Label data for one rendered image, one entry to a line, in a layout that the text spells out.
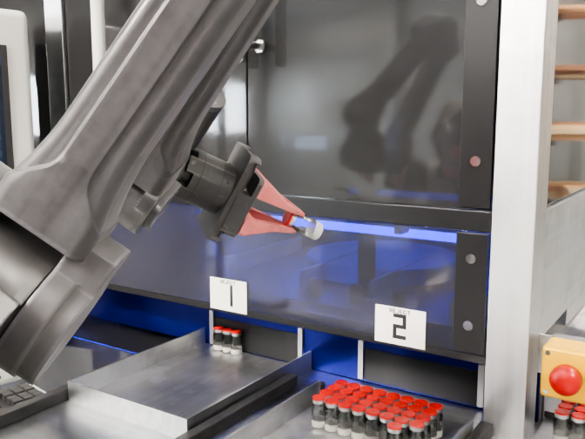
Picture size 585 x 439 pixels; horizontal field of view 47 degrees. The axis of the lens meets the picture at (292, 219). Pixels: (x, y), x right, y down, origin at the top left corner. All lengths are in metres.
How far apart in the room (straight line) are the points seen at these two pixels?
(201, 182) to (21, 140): 0.80
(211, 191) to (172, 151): 0.13
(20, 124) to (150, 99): 1.08
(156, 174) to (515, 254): 0.56
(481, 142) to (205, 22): 0.66
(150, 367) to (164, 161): 0.77
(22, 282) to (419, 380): 0.87
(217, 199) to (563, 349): 0.53
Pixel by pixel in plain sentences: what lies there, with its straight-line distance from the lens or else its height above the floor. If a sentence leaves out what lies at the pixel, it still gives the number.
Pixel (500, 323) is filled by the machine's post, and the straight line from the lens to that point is 1.01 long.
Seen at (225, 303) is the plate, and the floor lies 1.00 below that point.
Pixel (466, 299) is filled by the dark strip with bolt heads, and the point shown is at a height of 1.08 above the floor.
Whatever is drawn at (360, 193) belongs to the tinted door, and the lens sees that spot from 1.07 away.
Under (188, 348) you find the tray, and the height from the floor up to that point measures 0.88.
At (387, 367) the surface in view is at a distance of 1.19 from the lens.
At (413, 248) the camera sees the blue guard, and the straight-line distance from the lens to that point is 1.03.
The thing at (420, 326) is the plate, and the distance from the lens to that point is 1.06.
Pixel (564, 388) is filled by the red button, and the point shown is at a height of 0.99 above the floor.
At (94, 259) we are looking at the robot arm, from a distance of 0.40.
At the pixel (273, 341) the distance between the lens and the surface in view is 1.31.
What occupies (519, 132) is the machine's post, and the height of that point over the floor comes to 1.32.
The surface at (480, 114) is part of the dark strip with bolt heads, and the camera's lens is 0.99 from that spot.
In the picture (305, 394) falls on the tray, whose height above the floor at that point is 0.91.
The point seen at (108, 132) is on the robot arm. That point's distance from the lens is 0.38.
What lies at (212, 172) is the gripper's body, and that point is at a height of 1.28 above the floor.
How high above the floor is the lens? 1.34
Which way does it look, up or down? 9 degrees down
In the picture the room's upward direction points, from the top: straight up
